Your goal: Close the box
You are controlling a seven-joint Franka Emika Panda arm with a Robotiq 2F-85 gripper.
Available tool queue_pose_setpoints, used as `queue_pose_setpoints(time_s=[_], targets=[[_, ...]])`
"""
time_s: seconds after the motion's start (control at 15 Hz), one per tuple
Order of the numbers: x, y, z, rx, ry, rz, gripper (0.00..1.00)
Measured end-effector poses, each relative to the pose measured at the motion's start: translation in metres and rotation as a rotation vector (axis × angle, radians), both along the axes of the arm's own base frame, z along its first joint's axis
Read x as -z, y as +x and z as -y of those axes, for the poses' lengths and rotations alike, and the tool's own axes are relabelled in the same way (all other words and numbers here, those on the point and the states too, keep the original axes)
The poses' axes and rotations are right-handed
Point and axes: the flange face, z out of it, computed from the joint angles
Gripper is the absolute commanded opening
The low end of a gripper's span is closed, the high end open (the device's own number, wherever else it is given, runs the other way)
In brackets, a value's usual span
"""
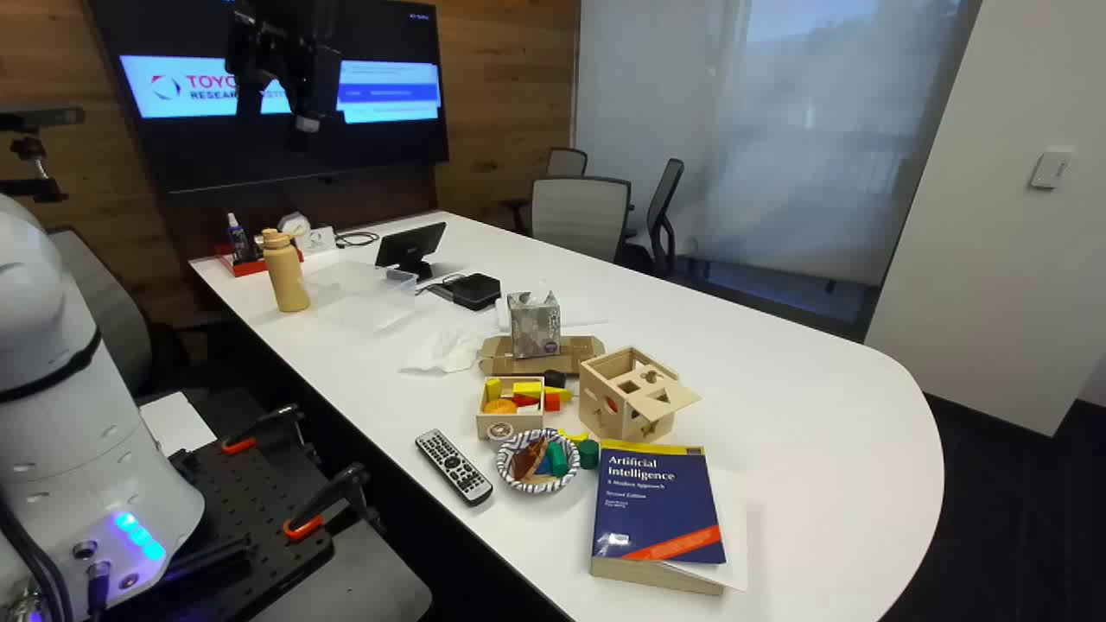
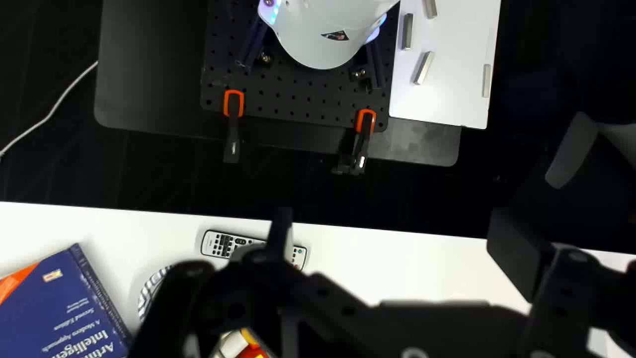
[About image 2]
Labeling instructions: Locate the patterned bowl with toys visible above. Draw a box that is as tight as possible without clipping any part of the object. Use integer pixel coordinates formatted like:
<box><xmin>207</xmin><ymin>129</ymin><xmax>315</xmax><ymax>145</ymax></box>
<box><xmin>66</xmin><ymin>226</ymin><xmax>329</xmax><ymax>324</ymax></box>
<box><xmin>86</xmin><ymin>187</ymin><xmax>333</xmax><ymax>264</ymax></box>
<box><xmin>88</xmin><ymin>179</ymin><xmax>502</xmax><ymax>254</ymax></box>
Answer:
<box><xmin>138</xmin><ymin>266</ymin><xmax>170</xmax><ymax>320</ymax></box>

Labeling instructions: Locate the white paper with metal pieces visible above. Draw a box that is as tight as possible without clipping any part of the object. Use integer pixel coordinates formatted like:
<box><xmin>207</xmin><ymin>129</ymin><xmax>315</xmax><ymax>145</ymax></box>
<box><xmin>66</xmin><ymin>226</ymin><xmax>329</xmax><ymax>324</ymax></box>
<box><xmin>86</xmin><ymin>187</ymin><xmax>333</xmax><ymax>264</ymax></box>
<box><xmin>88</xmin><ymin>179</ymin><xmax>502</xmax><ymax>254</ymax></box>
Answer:
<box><xmin>390</xmin><ymin>0</ymin><xmax>503</xmax><ymax>129</ymax></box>

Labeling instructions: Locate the orange black clamp left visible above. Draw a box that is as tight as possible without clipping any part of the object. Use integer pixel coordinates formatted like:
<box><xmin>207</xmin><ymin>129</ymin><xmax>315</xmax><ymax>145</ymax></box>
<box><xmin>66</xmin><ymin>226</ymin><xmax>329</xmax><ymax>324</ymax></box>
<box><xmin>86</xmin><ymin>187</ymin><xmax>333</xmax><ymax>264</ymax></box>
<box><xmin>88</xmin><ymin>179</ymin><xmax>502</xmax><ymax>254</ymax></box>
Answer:
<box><xmin>223</xmin><ymin>89</ymin><xmax>245</xmax><ymax>163</ymax></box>

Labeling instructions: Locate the blue artificial intelligence book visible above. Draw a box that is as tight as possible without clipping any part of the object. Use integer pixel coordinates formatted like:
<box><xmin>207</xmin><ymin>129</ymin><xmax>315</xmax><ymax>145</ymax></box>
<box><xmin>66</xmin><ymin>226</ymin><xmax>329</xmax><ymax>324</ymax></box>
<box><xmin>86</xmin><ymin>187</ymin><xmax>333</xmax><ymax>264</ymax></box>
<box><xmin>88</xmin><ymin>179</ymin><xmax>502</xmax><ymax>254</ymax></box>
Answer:
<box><xmin>0</xmin><ymin>244</ymin><xmax>132</xmax><ymax>358</ymax></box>

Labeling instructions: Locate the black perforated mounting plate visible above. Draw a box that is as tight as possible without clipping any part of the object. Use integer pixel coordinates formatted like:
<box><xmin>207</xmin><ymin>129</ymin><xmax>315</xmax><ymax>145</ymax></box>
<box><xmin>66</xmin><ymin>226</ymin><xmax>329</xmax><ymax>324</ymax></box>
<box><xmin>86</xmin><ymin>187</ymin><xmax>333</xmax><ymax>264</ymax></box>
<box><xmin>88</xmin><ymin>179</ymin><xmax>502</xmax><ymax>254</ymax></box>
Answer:
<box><xmin>201</xmin><ymin>0</ymin><xmax>398</xmax><ymax>127</ymax></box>

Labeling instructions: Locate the small wooden box with blocks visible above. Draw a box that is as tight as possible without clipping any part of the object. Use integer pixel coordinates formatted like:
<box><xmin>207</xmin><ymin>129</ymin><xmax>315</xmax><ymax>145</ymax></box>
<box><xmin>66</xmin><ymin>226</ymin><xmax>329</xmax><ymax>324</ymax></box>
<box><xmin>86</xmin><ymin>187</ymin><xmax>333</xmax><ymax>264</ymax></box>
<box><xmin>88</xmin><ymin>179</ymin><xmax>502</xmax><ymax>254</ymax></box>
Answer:
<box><xmin>211</xmin><ymin>328</ymin><xmax>275</xmax><ymax>358</ymax></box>

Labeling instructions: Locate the black and silver remote control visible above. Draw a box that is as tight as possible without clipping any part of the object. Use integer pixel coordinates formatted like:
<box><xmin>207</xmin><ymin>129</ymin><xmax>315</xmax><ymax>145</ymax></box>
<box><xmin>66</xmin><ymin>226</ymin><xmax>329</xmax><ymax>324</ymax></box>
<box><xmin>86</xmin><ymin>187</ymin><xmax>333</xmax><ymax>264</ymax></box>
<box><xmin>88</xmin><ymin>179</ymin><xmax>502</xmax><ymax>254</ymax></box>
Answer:
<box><xmin>199</xmin><ymin>228</ymin><xmax>309</xmax><ymax>268</ymax></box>

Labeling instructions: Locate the orange black clamp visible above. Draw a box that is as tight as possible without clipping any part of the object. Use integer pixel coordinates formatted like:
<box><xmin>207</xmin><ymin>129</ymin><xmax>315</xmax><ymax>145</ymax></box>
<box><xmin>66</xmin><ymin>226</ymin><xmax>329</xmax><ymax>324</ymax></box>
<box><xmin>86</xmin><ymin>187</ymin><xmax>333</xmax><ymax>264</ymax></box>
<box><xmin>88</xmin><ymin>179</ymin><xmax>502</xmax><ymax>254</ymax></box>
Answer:
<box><xmin>335</xmin><ymin>107</ymin><xmax>378</xmax><ymax>175</ymax></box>
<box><xmin>223</xmin><ymin>89</ymin><xmax>245</xmax><ymax>163</ymax></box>

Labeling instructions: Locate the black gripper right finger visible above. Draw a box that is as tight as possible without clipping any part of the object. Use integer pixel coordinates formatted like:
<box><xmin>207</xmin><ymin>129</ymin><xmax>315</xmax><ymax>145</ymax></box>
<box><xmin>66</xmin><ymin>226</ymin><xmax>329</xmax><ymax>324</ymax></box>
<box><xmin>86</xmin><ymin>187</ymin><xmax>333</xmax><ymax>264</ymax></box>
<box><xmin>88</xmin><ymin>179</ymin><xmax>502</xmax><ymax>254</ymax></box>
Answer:
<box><xmin>488</xmin><ymin>113</ymin><xmax>635</xmax><ymax>358</ymax></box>

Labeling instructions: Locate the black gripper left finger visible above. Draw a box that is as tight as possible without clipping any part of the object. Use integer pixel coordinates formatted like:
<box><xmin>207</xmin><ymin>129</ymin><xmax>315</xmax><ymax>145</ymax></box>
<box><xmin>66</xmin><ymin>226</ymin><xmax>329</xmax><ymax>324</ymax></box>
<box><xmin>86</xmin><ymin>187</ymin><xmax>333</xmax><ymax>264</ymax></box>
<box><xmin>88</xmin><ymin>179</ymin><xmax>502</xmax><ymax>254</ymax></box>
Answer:
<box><xmin>128</xmin><ymin>258</ymin><xmax>374</xmax><ymax>358</ymax></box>

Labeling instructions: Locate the orange black clamp right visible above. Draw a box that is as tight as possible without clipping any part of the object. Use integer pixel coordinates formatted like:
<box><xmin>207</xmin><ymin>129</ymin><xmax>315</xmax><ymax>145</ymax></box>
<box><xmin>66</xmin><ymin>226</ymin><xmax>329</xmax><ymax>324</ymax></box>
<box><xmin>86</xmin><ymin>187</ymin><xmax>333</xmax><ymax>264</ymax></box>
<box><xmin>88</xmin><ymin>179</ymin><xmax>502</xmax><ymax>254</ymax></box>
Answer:
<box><xmin>335</xmin><ymin>107</ymin><xmax>378</xmax><ymax>175</ymax></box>

